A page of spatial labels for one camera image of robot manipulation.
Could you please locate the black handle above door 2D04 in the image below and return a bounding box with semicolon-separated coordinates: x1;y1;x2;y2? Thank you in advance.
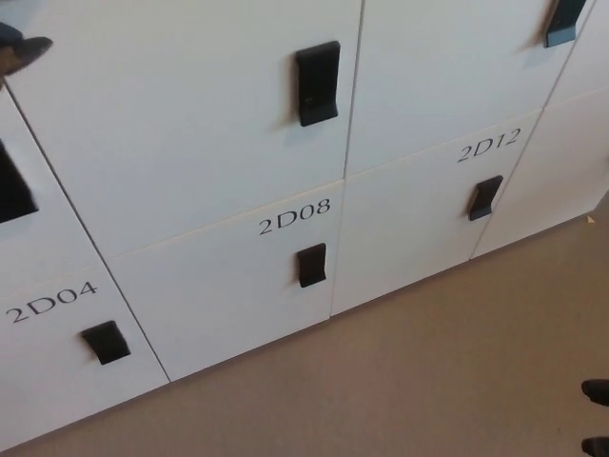
0;137;40;225

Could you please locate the white locker door beside 2D12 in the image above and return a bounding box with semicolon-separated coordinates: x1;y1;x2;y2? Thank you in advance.
469;85;609;261

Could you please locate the white locker door above 2D12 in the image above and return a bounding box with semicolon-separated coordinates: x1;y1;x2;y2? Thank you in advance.
344;0;596;183

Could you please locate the black handle of door 2D08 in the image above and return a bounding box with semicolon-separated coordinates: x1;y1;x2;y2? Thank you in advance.
297;242;328;289

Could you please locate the white locker door 2D07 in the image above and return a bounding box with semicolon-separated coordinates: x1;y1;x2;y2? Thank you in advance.
0;0;366;262

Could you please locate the white locker door 2D08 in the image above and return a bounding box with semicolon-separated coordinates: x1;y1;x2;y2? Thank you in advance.
111;179;347;382

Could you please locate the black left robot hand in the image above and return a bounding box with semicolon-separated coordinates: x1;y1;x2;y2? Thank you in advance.
0;21;54;78

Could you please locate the white locker door above 2D04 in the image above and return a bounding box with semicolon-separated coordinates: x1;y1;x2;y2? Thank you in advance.
0;88;114;301

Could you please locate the black handle of door 2D04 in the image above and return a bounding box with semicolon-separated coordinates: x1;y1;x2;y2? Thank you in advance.
80;320;132;367

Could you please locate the black handle of door 2D12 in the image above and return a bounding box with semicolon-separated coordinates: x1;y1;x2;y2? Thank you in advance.
467;174;504;223

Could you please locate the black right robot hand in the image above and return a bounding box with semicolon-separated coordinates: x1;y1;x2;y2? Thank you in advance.
580;379;609;457

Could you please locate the white locker door, unnumbered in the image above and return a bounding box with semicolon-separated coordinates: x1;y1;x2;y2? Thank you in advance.
541;0;609;113

